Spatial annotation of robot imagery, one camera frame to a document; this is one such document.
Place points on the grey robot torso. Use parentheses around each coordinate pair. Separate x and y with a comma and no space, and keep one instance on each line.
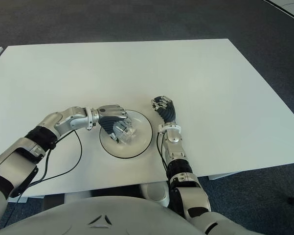
(112,215)

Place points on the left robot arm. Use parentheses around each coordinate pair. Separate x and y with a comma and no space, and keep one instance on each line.
(14,156)

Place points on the white plate with black rim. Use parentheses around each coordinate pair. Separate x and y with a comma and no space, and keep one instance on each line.
(142,144)

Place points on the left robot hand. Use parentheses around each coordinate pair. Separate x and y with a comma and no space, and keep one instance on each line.
(111,112)

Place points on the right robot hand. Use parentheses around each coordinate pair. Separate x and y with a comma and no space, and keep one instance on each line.
(167,110)

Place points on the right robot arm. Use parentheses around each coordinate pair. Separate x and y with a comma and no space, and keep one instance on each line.
(178,151)

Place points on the clear plastic cup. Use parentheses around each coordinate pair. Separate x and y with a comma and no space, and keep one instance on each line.
(127,132)

